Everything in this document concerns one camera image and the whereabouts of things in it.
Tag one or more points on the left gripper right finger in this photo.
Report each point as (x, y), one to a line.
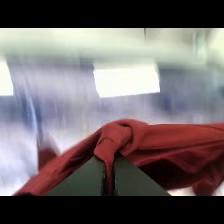
(135, 180)

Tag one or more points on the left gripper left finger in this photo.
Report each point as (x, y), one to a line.
(85, 180)

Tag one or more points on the red garment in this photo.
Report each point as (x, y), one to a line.
(173, 150)

